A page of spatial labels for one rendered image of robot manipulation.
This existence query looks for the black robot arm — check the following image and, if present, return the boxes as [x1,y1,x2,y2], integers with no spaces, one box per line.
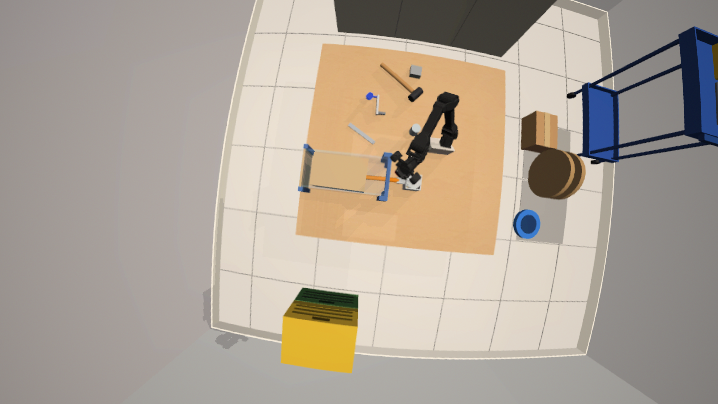
[395,92,460,180]

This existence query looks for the grey cylinder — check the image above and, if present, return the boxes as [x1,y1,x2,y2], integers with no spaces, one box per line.
[409,123,421,136]

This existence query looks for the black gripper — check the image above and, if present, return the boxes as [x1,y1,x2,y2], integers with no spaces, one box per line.
[390,151,421,184]

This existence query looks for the black-headed mallet with wooden handle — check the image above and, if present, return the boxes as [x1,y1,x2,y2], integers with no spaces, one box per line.
[380,63,423,102]

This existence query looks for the grey flat bar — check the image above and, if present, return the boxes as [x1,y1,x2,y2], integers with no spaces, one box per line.
[348,123,376,145]

